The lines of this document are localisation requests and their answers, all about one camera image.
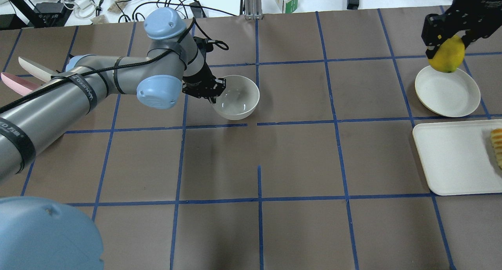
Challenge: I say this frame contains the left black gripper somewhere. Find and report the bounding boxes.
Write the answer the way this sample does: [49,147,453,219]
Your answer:
[182,66,226,104]

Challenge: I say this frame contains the sliced yellow mango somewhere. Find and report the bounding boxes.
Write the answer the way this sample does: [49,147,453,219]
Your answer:
[491,128,502,169]

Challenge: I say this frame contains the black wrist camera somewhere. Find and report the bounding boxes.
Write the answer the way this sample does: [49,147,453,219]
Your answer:
[193,36,229,58]

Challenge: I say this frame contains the pink plate in rack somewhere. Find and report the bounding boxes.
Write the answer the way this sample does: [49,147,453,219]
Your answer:
[1,72,40,96]

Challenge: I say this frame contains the cream rectangular tray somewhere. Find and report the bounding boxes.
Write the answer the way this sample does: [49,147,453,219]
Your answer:
[412,120,502,196]

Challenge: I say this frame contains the aluminium frame post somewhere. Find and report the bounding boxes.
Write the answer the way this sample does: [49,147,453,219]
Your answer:
[240,0,262,20]

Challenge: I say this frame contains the white ceramic bowl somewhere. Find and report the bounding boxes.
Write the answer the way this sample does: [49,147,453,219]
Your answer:
[211,75,260,120]

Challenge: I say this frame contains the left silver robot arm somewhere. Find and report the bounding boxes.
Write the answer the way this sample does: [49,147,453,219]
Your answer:
[0,7,226,270]

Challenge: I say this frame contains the yellow lemon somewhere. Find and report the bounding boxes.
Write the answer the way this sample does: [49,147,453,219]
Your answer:
[426,35,466,73]

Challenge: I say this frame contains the beige plate in rack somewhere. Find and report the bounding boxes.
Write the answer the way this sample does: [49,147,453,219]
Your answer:
[18,57,59,83]

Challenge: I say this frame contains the cream round plate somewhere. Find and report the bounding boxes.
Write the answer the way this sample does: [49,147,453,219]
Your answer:
[414,66,482,118]

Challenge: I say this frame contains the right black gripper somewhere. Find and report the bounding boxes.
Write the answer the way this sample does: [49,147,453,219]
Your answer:
[421,0,502,60]

